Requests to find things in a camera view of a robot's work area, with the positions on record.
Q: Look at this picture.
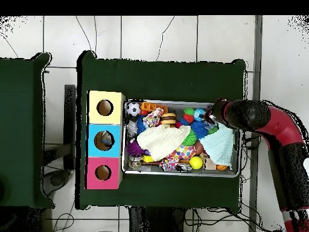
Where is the cream yellow cloth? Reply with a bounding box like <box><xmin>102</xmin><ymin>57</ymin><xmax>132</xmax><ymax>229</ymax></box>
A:
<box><xmin>136</xmin><ymin>124</ymin><xmax>191</xmax><ymax>163</ymax></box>

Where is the clear plastic packet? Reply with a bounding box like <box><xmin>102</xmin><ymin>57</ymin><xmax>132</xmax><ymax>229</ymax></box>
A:
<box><xmin>101</xmin><ymin>134</ymin><xmax>115</xmax><ymax>148</ymax></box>

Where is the mint green cloth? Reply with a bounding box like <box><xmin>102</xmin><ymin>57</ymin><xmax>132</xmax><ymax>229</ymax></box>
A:
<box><xmin>199</xmin><ymin>123</ymin><xmax>237</xmax><ymax>168</ymax></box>

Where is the clear shallow bin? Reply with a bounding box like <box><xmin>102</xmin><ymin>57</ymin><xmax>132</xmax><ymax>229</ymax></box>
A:
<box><xmin>122</xmin><ymin>99</ymin><xmax>244</xmax><ymax>179</ymax></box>

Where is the wooden box with three holes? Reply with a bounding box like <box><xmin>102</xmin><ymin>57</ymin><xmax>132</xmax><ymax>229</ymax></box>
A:
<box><xmin>85</xmin><ymin>89</ymin><xmax>126</xmax><ymax>190</ymax></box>

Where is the colourful dotted packet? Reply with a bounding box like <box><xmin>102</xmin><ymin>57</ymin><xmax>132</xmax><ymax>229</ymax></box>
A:
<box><xmin>142</xmin><ymin>107</ymin><xmax>165</xmax><ymax>129</ymax></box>

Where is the toy burger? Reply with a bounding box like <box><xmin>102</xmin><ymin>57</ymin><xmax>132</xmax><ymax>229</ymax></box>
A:
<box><xmin>161</xmin><ymin>112</ymin><xmax>177</xmax><ymax>126</ymax></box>

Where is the orange plastic toy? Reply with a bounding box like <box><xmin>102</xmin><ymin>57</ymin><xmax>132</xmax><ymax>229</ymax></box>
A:
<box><xmin>139</xmin><ymin>101</ymin><xmax>169</xmax><ymax>115</ymax></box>

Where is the black and white soccer ball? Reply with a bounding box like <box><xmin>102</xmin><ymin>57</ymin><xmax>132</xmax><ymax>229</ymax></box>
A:
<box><xmin>126</xmin><ymin>101</ymin><xmax>142</xmax><ymax>118</ymax></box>

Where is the green spiky ball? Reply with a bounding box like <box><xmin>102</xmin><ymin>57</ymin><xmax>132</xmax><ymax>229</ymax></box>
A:
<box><xmin>180</xmin><ymin>127</ymin><xmax>199</xmax><ymax>147</ymax></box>

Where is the large blue spiky ball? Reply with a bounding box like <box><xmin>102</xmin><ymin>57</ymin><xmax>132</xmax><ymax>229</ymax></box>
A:
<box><xmin>190</xmin><ymin>120</ymin><xmax>210</xmax><ymax>141</ymax></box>

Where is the blue globe ball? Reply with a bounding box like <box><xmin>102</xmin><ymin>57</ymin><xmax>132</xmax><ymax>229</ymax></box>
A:
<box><xmin>193</xmin><ymin>108</ymin><xmax>207</xmax><ymax>121</ymax></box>

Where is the dark green table cloth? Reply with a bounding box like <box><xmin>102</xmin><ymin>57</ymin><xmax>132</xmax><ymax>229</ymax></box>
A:
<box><xmin>0</xmin><ymin>52</ymin><xmax>53</xmax><ymax>210</ymax></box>
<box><xmin>76</xmin><ymin>50</ymin><xmax>247</xmax><ymax>213</ymax></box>

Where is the yellow ball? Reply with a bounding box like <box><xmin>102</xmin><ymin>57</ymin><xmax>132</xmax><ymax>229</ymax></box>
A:
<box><xmin>189</xmin><ymin>156</ymin><xmax>204</xmax><ymax>170</ymax></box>

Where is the black stand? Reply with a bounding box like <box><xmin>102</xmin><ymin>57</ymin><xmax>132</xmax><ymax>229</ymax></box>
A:
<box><xmin>42</xmin><ymin>84</ymin><xmax>77</xmax><ymax>194</ymax></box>

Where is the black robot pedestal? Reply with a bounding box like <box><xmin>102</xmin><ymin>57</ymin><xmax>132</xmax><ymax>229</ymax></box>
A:
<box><xmin>127</xmin><ymin>207</ymin><xmax>194</xmax><ymax>232</ymax></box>

